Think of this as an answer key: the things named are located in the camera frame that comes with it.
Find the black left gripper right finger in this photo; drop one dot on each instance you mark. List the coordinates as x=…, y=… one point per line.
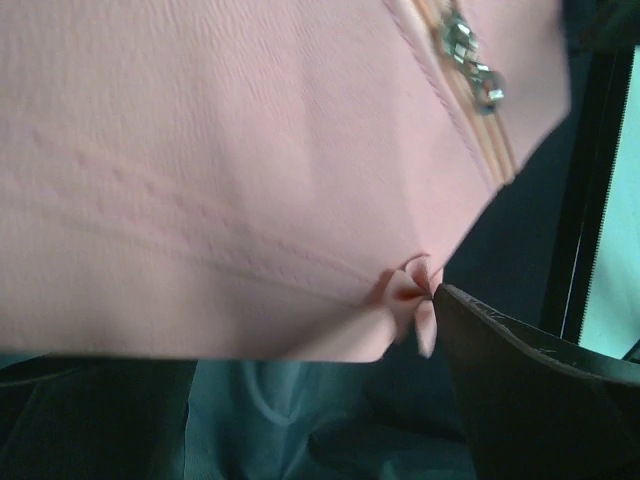
x=534, y=406

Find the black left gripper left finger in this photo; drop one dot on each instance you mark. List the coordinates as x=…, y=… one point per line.
x=94, y=418

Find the pink cloth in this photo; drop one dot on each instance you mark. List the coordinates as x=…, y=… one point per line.
x=256, y=179

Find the blue fish-print kids suitcase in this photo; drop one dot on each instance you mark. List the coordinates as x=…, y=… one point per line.
x=393, y=417

